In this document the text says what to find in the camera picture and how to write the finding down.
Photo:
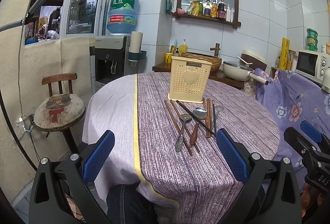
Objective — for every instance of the brass faucet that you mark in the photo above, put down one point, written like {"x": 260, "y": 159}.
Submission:
{"x": 216, "y": 49}

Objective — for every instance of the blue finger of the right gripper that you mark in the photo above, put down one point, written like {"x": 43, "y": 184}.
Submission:
{"x": 311, "y": 132}

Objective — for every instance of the purple label bottle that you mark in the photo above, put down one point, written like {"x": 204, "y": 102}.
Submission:
{"x": 207, "y": 9}

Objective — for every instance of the steel spoon wooden handle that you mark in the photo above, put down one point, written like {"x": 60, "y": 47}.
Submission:
{"x": 201, "y": 114}

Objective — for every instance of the cream pot with handle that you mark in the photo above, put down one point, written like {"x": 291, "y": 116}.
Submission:
{"x": 241, "y": 73}

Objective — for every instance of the small steel spoon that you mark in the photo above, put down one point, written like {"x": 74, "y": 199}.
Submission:
{"x": 184, "y": 118}

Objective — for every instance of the cream plastic utensil holder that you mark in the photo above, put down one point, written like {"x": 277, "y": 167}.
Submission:
{"x": 188, "y": 79}

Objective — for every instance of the green cup stack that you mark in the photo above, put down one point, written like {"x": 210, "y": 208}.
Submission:
{"x": 311, "y": 39}

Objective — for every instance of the amber sauce bottle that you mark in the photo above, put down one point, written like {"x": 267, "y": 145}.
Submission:
{"x": 214, "y": 9}

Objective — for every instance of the sliding window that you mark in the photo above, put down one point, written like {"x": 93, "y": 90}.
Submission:
{"x": 57, "y": 19}

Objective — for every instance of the white microwave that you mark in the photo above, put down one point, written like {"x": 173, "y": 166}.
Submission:
{"x": 312, "y": 65}

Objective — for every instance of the yellow mug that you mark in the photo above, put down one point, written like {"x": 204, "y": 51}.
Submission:
{"x": 168, "y": 58}

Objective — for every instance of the woven basin sink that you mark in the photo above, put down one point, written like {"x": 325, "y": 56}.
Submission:
{"x": 215, "y": 61}

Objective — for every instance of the black chopstick gold band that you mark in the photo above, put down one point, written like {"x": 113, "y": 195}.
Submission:
{"x": 195, "y": 117}

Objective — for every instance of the green packet on wall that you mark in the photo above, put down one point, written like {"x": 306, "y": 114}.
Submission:
{"x": 168, "y": 7}

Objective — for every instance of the yellow roll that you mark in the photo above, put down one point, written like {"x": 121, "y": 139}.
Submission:
{"x": 284, "y": 54}

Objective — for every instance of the dark soy sauce bottle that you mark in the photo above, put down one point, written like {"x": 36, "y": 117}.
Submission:
{"x": 221, "y": 10}

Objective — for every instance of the wooden chair cat cushion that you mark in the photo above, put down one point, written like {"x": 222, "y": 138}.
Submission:
{"x": 62, "y": 110}

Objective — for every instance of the yellow soap dispenser bottle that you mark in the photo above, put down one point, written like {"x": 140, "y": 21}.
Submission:
{"x": 182, "y": 48}

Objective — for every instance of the blue water jug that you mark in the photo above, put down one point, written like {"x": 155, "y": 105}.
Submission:
{"x": 122, "y": 16}

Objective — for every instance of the yellow oil bottle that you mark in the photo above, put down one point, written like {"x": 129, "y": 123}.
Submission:
{"x": 195, "y": 8}

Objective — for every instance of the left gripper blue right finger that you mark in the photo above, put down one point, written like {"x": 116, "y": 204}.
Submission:
{"x": 232, "y": 156}

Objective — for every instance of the water dispenser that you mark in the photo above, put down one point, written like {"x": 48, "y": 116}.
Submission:
{"x": 111, "y": 57}

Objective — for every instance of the large steel spoon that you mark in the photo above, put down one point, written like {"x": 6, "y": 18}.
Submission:
{"x": 219, "y": 109}

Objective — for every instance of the purple striped tablecloth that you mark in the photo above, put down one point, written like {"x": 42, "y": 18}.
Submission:
{"x": 186, "y": 189}

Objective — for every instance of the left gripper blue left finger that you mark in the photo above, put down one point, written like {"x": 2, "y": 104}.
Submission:
{"x": 95, "y": 155}

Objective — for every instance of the purple floral cloth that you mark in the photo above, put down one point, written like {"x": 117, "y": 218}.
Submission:
{"x": 291, "y": 99}

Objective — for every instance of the dark wooden counter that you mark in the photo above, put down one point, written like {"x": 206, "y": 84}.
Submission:
{"x": 217, "y": 76}

